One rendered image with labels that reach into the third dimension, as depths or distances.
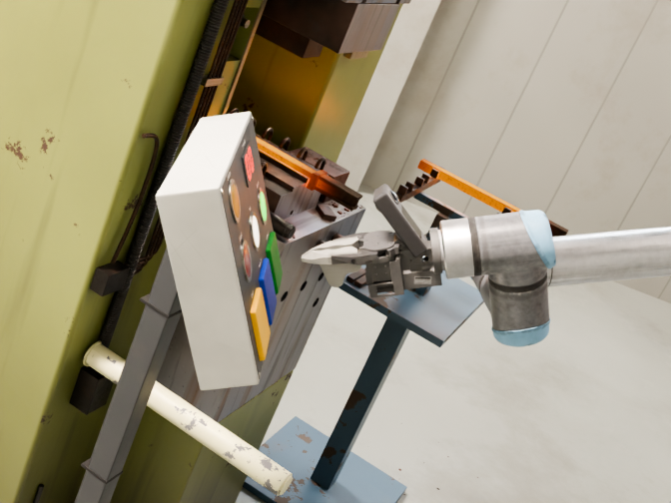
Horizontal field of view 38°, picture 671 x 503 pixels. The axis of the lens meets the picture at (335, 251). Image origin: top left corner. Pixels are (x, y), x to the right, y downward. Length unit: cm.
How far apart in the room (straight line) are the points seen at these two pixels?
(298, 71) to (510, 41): 291
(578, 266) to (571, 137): 353
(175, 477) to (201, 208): 104
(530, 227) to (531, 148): 371
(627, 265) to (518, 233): 31
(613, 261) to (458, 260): 34
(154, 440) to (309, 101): 81
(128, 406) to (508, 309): 60
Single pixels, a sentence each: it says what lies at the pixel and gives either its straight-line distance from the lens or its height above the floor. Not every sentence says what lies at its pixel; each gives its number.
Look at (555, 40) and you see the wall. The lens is 505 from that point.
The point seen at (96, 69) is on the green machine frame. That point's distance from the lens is 164.
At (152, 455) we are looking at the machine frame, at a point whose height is 33.
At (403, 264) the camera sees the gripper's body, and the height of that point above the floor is 109.
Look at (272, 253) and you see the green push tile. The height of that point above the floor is 103.
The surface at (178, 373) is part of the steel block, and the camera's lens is 203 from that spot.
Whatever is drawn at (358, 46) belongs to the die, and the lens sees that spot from 183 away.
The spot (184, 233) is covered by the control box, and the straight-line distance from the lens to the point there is 121.
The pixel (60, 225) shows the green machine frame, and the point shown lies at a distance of 173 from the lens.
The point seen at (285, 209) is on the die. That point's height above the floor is 94.
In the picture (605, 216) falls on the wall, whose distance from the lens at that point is 538.
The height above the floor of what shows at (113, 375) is 62.
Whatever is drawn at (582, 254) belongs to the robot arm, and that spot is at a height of 116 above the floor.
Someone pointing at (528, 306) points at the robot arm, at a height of 110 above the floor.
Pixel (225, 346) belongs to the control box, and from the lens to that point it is 127.
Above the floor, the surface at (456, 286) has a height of 67.
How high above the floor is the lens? 164
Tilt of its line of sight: 23 degrees down
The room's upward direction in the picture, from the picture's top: 24 degrees clockwise
